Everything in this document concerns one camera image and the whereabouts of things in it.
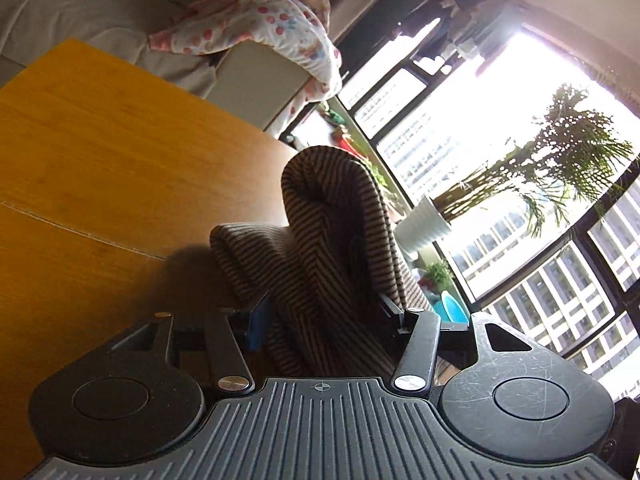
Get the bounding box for brown striped knit sweater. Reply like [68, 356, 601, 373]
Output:
[209, 146, 430, 378]

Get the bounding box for hanging clothes on rack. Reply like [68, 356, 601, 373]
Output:
[393, 0, 526, 74]

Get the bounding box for blue plastic basin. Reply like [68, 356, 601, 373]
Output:
[433, 290, 471, 325]

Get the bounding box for white ribbed plant pot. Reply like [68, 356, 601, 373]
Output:
[394, 196, 451, 255]

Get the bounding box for tall potted palm plant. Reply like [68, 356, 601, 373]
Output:
[432, 84, 634, 237]

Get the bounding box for pink dotted white blanket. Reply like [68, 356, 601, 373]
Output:
[148, 0, 342, 120]

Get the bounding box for beige covered sofa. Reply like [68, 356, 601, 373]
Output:
[1, 0, 308, 136]

